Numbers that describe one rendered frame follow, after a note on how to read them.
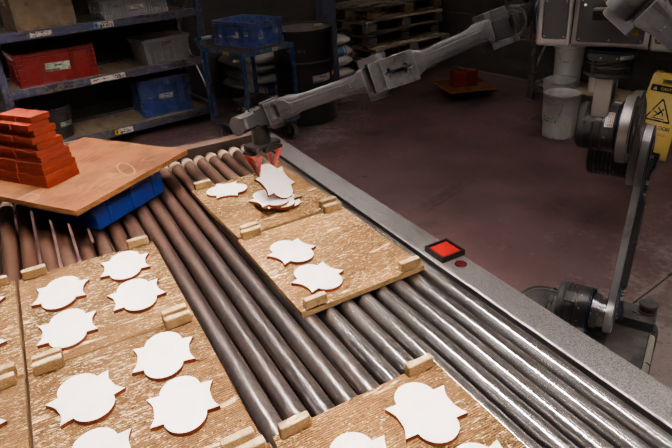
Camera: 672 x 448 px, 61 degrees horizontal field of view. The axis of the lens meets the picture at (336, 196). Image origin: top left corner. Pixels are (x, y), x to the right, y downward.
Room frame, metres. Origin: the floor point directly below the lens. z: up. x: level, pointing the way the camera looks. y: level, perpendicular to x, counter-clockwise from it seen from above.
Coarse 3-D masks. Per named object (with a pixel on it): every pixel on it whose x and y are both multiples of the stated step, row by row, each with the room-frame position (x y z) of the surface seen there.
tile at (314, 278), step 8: (312, 264) 1.24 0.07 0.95; (320, 264) 1.24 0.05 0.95; (296, 272) 1.21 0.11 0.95; (304, 272) 1.20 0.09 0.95; (312, 272) 1.20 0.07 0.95; (320, 272) 1.20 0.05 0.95; (328, 272) 1.20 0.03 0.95; (336, 272) 1.19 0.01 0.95; (296, 280) 1.17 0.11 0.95; (304, 280) 1.17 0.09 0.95; (312, 280) 1.17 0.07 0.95; (320, 280) 1.16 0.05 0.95; (328, 280) 1.16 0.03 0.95; (336, 280) 1.16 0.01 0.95; (304, 288) 1.15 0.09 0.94; (312, 288) 1.13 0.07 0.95; (320, 288) 1.13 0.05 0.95; (328, 288) 1.13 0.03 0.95; (336, 288) 1.13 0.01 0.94
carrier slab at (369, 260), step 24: (312, 216) 1.52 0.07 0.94; (336, 216) 1.51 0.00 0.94; (240, 240) 1.41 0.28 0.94; (264, 240) 1.40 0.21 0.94; (312, 240) 1.38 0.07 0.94; (336, 240) 1.37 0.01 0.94; (360, 240) 1.36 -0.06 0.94; (384, 240) 1.35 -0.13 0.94; (264, 264) 1.27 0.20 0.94; (336, 264) 1.25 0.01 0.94; (360, 264) 1.24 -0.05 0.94; (384, 264) 1.23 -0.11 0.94; (288, 288) 1.15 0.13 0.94; (360, 288) 1.13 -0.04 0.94; (312, 312) 1.06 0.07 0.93
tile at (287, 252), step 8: (288, 240) 1.37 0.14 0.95; (296, 240) 1.37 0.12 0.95; (272, 248) 1.33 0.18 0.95; (280, 248) 1.33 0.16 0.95; (288, 248) 1.33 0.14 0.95; (296, 248) 1.32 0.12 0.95; (304, 248) 1.32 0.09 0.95; (312, 248) 1.32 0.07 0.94; (272, 256) 1.29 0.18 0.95; (280, 256) 1.29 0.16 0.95; (288, 256) 1.29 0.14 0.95; (296, 256) 1.28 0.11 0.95; (304, 256) 1.28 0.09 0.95; (312, 256) 1.28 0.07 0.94; (288, 264) 1.26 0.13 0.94; (296, 264) 1.26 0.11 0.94
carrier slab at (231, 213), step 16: (256, 176) 1.86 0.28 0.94; (288, 176) 1.84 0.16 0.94; (192, 192) 1.76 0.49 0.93; (304, 192) 1.70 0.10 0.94; (320, 192) 1.69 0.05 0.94; (208, 208) 1.63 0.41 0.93; (224, 208) 1.62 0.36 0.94; (240, 208) 1.61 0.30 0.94; (256, 208) 1.60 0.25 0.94; (304, 208) 1.58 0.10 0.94; (320, 208) 1.57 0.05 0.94; (224, 224) 1.51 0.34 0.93; (240, 224) 1.50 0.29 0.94; (272, 224) 1.49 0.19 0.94
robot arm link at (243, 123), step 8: (248, 112) 1.62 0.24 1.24; (256, 112) 1.60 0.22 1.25; (264, 112) 1.63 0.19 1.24; (232, 120) 1.59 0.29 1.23; (240, 120) 1.57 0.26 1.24; (248, 120) 1.57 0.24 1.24; (256, 120) 1.59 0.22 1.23; (264, 120) 1.61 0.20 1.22; (232, 128) 1.59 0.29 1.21; (240, 128) 1.57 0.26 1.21; (248, 128) 1.56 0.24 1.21
